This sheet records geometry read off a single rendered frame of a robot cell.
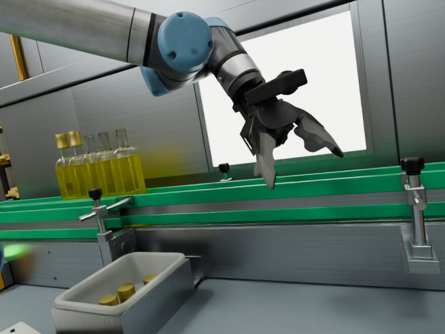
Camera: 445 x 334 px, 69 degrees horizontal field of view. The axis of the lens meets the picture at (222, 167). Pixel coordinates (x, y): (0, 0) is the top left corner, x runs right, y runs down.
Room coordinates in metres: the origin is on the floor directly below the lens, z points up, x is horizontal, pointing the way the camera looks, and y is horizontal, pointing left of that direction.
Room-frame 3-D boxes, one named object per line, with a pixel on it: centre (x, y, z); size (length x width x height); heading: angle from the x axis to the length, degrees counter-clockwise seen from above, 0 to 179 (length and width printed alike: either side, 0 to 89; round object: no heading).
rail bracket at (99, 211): (0.76, 0.29, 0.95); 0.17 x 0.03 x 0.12; 154
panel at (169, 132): (0.94, 0.05, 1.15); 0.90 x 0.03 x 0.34; 64
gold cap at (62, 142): (0.99, 0.47, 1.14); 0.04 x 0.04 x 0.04
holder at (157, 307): (0.65, 0.22, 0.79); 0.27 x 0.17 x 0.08; 154
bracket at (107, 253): (0.78, 0.28, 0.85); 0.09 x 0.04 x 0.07; 154
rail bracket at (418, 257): (0.48, -0.28, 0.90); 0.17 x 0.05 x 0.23; 154
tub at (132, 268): (0.62, 0.23, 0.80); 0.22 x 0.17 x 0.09; 154
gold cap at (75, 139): (0.96, 0.42, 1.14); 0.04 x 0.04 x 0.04
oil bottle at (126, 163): (0.89, 0.26, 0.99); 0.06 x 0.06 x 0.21; 64
